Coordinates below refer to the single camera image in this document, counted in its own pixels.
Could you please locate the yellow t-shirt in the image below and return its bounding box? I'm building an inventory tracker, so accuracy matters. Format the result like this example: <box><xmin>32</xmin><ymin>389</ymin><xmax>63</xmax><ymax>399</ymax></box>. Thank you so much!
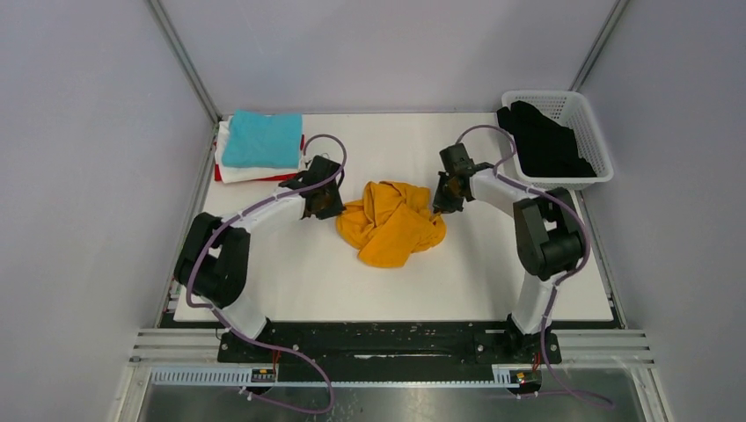
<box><xmin>335</xmin><ymin>181</ymin><xmax>447</xmax><ymax>268</ymax></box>

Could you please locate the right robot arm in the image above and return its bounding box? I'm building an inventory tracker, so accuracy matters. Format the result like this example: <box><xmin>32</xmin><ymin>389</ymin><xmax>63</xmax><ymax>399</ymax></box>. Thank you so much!
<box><xmin>433</xmin><ymin>143</ymin><xmax>589</xmax><ymax>362</ymax></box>

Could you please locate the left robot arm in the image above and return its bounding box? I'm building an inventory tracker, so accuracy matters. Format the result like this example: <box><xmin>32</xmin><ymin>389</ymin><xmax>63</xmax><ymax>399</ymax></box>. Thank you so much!
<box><xmin>173</xmin><ymin>156</ymin><xmax>344</xmax><ymax>361</ymax></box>

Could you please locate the folded turquoise t-shirt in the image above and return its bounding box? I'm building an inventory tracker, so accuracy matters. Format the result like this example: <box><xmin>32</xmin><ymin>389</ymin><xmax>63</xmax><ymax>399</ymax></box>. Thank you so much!
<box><xmin>221</xmin><ymin>110</ymin><xmax>303</xmax><ymax>169</ymax></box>

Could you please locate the folded white t-shirt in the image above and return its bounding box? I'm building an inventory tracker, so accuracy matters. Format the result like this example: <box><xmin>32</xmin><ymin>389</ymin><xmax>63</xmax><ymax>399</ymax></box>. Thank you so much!
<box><xmin>215</xmin><ymin>115</ymin><xmax>310</xmax><ymax>186</ymax></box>

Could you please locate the black t-shirt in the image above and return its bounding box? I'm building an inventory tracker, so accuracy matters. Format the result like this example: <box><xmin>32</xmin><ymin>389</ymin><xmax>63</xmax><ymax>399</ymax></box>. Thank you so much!
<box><xmin>496</xmin><ymin>101</ymin><xmax>596</xmax><ymax>178</ymax></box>

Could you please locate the white plastic basket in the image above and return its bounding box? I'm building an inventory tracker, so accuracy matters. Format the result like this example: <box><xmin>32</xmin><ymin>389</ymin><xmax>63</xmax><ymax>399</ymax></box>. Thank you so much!
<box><xmin>501</xmin><ymin>90</ymin><xmax>614</xmax><ymax>191</ymax></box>

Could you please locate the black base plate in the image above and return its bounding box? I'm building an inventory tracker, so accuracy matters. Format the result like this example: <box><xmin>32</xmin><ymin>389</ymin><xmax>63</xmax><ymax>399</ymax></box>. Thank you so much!
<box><xmin>217</xmin><ymin>321</ymin><xmax>562</xmax><ymax>382</ymax></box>

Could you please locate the white cable duct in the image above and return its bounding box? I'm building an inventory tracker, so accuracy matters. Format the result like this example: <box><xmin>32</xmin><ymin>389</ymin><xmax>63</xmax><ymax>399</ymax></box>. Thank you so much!
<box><xmin>150</xmin><ymin>365</ymin><xmax>529</xmax><ymax>389</ymax></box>

